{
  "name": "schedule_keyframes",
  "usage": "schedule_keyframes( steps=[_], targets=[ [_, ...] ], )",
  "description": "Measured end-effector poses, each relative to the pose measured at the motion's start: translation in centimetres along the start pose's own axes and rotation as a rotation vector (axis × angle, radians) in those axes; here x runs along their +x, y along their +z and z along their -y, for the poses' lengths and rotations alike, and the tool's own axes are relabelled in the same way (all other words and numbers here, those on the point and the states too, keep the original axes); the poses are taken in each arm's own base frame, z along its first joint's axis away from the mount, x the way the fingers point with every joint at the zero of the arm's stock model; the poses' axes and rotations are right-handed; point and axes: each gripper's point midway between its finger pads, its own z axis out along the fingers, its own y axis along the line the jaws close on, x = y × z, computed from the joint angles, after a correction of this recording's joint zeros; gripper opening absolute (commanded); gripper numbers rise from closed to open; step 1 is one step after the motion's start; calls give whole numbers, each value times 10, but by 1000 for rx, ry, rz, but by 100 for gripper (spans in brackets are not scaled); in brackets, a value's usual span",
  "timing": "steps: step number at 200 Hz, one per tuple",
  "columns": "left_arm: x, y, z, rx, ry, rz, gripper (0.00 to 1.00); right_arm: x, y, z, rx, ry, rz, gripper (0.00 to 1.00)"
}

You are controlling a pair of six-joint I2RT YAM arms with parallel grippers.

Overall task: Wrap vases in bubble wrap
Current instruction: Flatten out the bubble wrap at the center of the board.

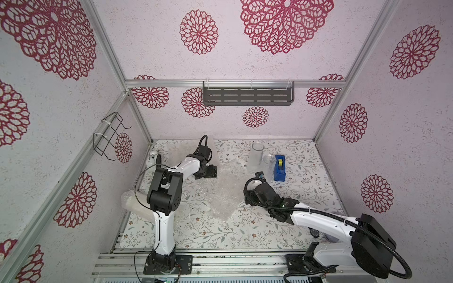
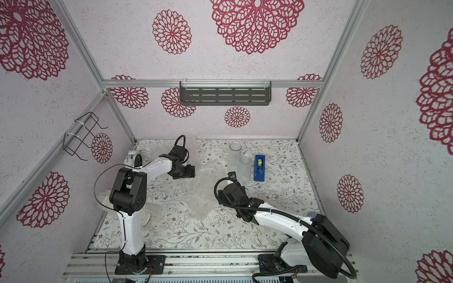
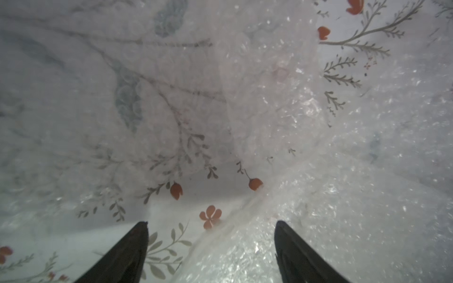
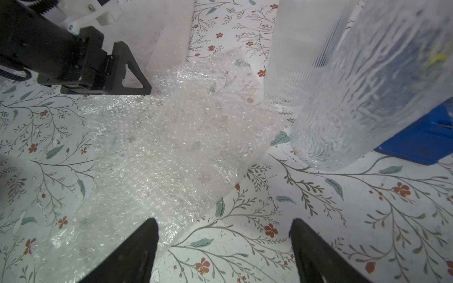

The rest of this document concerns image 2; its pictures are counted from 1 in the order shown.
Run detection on clear glass vase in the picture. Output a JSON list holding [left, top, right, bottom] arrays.
[[227, 141, 242, 172], [236, 154, 253, 186]]

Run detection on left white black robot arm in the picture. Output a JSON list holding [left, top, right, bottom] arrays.
[[109, 145, 195, 271]]

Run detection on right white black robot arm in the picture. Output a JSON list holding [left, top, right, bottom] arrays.
[[214, 178, 357, 279]]

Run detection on blue tape dispenser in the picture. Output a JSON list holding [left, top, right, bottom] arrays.
[[254, 154, 265, 182]]

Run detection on grey slotted wall shelf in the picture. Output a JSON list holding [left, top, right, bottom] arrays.
[[179, 81, 272, 106]]

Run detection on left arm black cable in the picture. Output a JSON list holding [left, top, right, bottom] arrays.
[[93, 134, 190, 283]]

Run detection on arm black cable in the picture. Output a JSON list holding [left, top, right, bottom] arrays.
[[213, 176, 358, 283], [93, 134, 190, 283]]

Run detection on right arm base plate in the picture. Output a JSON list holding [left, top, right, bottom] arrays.
[[258, 254, 291, 274]]

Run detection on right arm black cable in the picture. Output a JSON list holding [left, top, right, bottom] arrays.
[[213, 176, 358, 283]]

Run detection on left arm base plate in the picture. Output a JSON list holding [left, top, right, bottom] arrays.
[[114, 254, 166, 275]]

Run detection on black wire wall basket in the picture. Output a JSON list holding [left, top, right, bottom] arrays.
[[62, 112, 107, 162]]

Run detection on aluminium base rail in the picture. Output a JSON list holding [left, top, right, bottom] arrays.
[[63, 250, 360, 278]]

